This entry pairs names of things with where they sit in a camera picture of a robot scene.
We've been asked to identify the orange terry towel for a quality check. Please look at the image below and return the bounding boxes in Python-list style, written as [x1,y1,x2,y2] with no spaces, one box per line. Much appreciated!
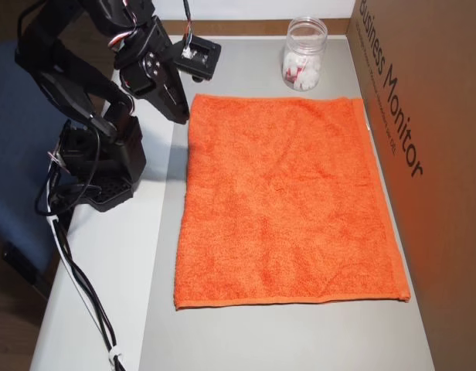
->
[172,92,412,310]

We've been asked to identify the black cable bundle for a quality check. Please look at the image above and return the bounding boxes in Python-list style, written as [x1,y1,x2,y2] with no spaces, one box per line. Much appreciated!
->
[35,169,127,371]

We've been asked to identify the blue office chair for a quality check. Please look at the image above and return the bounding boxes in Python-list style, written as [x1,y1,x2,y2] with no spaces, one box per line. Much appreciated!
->
[0,40,107,298]

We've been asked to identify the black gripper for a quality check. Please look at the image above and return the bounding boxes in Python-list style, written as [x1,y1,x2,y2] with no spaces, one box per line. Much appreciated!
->
[114,15,191,125]

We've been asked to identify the red white paper packet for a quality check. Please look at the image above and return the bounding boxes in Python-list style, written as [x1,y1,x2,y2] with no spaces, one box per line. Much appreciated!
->
[284,63,307,84]

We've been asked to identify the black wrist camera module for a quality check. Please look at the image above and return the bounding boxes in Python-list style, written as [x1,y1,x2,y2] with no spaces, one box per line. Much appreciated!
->
[171,36,223,83]

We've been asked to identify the cardboard monitor box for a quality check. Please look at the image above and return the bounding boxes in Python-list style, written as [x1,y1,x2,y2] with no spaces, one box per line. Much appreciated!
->
[348,0,476,371]

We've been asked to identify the brown back panel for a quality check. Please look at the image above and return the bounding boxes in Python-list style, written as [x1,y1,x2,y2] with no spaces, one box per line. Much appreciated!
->
[117,17,357,39]

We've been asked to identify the grey table mat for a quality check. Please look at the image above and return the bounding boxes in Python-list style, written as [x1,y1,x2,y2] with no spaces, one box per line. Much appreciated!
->
[139,36,436,371]

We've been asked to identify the clear plastic jar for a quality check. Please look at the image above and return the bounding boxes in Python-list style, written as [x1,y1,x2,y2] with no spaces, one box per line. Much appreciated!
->
[280,15,328,92]

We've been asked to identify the white cable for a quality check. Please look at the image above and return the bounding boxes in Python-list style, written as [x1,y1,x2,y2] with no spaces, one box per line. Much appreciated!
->
[46,154,119,360]

